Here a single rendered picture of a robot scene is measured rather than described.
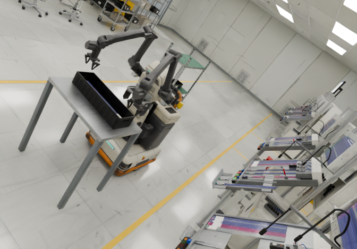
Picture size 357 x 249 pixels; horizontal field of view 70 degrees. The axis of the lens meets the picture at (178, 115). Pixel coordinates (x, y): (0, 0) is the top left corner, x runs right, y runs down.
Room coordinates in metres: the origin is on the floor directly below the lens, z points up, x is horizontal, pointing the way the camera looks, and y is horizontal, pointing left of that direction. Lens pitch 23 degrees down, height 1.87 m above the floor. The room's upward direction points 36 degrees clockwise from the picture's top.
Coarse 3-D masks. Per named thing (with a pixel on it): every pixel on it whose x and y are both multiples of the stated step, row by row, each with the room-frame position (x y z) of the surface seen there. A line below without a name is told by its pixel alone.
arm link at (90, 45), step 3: (87, 42) 1.80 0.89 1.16; (90, 42) 1.79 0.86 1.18; (93, 42) 1.82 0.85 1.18; (96, 42) 1.84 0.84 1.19; (87, 45) 1.79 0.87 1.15; (90, 45) 1.80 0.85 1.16; (93, 45) 1.82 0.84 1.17; (96, 45) 1.82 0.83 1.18; (99, 45) 1.85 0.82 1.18; (102, 45) 1.83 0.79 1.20; (105, 45) 1.85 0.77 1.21; (87, 48) 1.78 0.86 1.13; (90, 48) 1.80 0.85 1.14; (93, 48) 1.82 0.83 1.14; (102, 48) 1.86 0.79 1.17
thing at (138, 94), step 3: (150, 84) 1.67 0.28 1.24; (141, 87) 1.67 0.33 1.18; (150, 87) 1.66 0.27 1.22; (135, 90) 1.59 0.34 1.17; (138, 90) 1.59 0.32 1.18; (141, 90) 1.61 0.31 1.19; (144, 90) 1.64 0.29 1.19; (147, 90) 1.66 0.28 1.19; (132, 93) 1.59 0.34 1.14; (135, 93) 1.59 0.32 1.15; (138, 93) 1.58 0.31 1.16; (141, 93) 1.61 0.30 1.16; (132, 96) 1.59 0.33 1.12; (135, 96) 1.58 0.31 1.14; (138, 96) 1.58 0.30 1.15; (141, 96) 1.61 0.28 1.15; (135, 99) 1.58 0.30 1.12
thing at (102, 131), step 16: (48, 80) 1.67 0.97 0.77; (64, 80) 1.75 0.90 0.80; (48, 96) 1.69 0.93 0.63; (64, 96) 1.59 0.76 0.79; (80, 96) 1.70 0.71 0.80; (80, 112) 1.53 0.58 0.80; (96, 112) 1.65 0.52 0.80; (32, 128) 1.68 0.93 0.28; (96, 128) 1.49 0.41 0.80; (112, 128) 1.60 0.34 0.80; (128, 128) 1.73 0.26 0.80; (96, 144) 1.43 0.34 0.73; (128, 144) 1.82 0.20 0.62; (80, 176) 1.44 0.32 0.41
